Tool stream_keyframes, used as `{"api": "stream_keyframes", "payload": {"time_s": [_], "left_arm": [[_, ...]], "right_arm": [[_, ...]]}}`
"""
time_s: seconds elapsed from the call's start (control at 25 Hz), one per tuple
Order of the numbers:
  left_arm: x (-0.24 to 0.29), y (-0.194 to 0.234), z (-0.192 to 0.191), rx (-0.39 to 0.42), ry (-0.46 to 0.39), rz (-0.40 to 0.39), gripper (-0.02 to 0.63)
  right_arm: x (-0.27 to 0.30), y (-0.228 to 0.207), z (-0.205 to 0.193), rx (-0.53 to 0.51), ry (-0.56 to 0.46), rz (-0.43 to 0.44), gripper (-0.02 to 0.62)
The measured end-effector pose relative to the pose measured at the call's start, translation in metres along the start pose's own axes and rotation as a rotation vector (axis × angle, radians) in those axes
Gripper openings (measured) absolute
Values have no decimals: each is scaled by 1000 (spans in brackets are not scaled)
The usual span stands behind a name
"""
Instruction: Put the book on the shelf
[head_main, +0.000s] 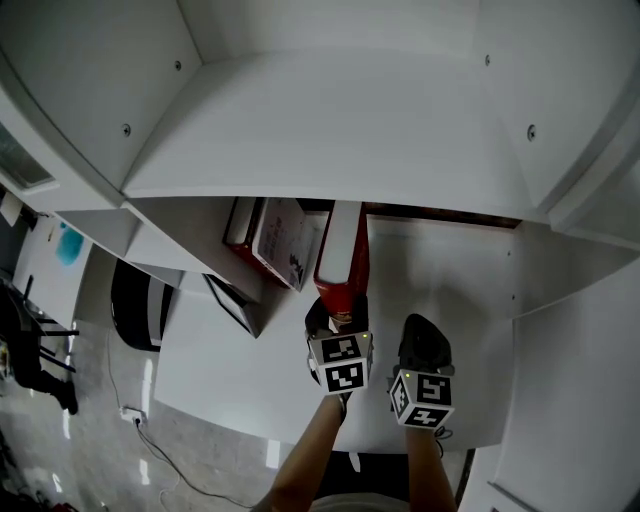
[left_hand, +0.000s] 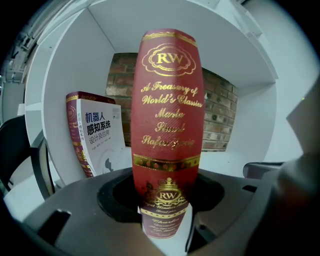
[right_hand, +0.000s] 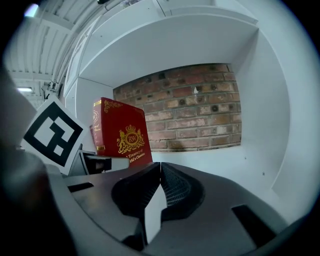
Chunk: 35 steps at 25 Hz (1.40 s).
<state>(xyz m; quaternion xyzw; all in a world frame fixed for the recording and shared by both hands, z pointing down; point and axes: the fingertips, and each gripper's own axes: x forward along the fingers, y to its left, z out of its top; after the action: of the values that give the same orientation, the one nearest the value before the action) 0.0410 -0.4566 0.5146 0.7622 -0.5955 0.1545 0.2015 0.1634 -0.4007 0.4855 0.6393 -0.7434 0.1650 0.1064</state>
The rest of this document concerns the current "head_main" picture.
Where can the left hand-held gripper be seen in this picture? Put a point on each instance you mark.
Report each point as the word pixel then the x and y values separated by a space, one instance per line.
pixel 344 367

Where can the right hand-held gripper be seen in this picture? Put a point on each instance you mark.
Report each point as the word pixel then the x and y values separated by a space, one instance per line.
pixel 425 395

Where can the red hardcover book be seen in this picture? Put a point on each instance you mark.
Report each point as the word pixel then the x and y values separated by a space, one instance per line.
pixel 345 299

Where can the white shelf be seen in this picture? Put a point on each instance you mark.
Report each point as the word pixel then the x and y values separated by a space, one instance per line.
pixel 325 125

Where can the person's right forearm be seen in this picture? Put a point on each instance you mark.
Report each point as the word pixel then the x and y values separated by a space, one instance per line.
pixel 427 470

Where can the person's left forearm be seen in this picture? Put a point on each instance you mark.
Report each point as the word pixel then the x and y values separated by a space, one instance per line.
pixel 310 450

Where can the white book with printed cover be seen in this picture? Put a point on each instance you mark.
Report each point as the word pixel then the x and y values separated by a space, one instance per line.
pixel 280 240

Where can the person's dark clothing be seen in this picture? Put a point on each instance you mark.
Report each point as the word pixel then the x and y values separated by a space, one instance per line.
pixel 370 477

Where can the white cabinet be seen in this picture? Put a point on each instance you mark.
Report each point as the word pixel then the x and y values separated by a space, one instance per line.
pixel 575 400

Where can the black and white striped bin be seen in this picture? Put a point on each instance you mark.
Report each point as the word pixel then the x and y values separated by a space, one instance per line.
pixel 137 305

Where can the white power strip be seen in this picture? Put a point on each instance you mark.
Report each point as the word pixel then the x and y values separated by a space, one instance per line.
pixel 134 415

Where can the blue cloth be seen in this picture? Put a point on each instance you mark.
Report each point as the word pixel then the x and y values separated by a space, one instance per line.
pixel 69 247

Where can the white side table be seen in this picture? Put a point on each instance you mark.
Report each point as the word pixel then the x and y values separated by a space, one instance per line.
pixel 45 280

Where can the black chair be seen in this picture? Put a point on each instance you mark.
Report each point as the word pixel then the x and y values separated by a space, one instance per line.
pixel 30 345

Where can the frosted glass panel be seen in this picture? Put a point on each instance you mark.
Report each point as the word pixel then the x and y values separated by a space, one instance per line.
pixel 20 160

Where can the black picture frame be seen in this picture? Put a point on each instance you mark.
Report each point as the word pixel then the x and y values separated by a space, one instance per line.
pixel 235 302

